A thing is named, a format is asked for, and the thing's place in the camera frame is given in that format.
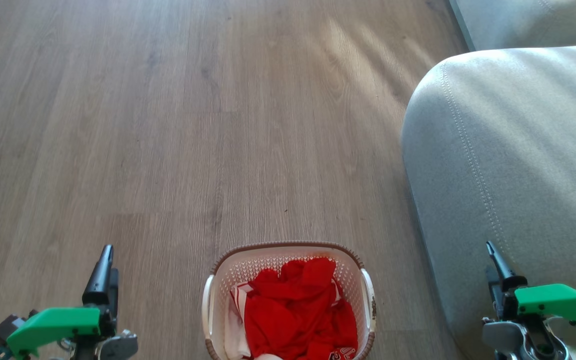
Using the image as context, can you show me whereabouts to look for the white garment with red stripes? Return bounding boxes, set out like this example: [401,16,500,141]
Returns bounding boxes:
[224,281,255,360]

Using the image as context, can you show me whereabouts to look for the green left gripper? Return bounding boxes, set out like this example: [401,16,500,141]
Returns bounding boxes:
[6,244,119,360]

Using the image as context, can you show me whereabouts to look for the grey fabric sofa seat section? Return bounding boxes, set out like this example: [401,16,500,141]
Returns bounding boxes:
[448,0,576,52]

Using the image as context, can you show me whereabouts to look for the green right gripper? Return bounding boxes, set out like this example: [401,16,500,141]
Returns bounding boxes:
[485,241,576,337]

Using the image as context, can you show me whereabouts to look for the grey fabric sofa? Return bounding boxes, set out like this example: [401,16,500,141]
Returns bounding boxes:
[401,44,576,360]

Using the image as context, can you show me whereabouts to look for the white plastic laundry basket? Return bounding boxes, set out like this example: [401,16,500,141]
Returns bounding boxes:
[202,241,377,360]

